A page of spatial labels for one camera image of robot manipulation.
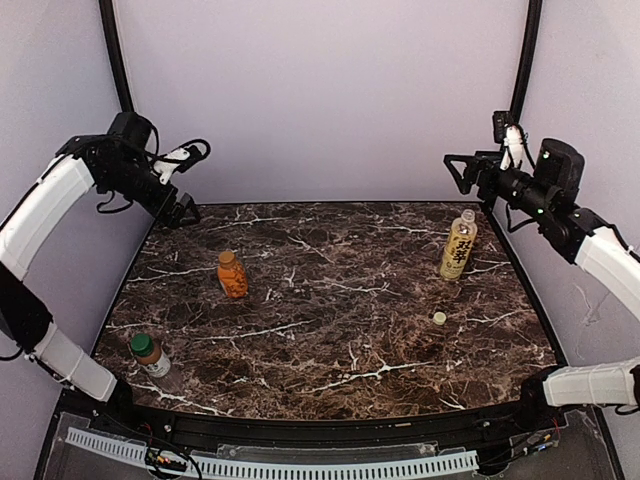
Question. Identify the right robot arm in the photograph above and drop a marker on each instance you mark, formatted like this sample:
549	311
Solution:
584	239

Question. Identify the black front rail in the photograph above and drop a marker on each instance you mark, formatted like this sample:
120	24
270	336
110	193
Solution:
470	428

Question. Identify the black frame post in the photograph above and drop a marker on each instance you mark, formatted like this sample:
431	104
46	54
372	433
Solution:
526	58
115	55

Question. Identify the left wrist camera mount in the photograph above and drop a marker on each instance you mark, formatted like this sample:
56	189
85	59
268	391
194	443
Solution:
180	159

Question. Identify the green cap coffee bottle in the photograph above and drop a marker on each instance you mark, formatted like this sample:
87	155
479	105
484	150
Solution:
150	355

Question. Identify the yellow tea bottle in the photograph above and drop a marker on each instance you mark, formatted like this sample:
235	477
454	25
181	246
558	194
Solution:
461	238

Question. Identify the cream bottle cap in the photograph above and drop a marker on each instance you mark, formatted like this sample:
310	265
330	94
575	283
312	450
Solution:
439	318

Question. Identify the right black frame post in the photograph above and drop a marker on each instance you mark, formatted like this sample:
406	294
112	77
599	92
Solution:
526	58

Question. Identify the white slotted cable duct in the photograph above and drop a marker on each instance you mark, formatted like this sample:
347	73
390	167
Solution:
206	467

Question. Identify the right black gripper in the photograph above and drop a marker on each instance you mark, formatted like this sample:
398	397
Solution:
480	168

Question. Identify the left black frame post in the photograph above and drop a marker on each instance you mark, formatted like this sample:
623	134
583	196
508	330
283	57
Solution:
115	55

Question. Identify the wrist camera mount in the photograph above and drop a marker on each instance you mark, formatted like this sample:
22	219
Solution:
510	136
180	159

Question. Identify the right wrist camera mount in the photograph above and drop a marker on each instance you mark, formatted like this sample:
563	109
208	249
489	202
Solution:
510	136

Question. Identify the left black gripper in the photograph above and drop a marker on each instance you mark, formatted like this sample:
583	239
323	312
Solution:
171	205

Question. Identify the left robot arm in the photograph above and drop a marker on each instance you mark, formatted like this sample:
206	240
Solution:
118	163

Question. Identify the orange juice bottle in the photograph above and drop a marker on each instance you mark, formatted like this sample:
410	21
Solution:
232	275

